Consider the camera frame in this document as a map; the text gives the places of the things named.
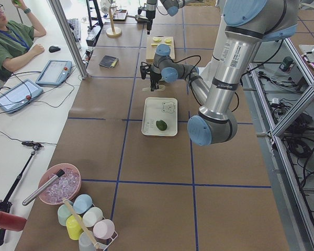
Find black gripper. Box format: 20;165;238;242
150;71;161;92
146;10;155;35

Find white ceramic spoon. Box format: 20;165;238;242
142;85;166;92

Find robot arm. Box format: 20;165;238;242
145;0;194;35
149;1;299;145

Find pink bowl of ice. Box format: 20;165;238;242
38;163;82;205

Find metal scoop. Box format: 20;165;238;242
126;14;148;24

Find front lower lemon slice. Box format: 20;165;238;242
153;37;161;43

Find bamboo cutting board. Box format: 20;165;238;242
146;36;175;61

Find white bear tray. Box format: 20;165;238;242
141;97;178;136

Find dark tray with items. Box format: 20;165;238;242
113;9;128;21

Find yellow sponge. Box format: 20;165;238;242
110;59;118;68

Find black keyboard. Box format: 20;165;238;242
67;18;81;41

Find black computer mouse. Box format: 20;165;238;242
48;45;61;53

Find far teach pendant tablet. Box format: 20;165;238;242
35;60;72;86

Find teach pendant tablet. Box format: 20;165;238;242
0;79;43;113
35;60;72;86

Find steel cylinder tool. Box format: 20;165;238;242
22;169;65;206

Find seated person green shirt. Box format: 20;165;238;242
0;1;47;81

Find blue cup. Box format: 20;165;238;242
73;194;93;214

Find near teach pendant tablet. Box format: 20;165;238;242
0;79;43;113

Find white cup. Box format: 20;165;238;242
82;207;103;227

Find wooden stick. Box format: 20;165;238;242
62;199;102;250

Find pink cup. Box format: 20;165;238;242
93;219;115;239

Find mint green cup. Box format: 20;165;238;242
57;204;72;226

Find yellow cup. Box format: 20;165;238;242
65;215;83;241

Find grey cup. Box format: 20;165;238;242
78;232;96;251

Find black tripod stick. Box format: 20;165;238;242
0;141;43;246

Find red cylinder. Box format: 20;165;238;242
0;211;27;232

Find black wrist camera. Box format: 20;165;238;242
140;62;151;79

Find aluminium frame post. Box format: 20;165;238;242
48;0;88;79

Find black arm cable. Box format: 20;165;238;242
172;39;285;116

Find white wire cup rack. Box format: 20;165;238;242
86;204;118;250

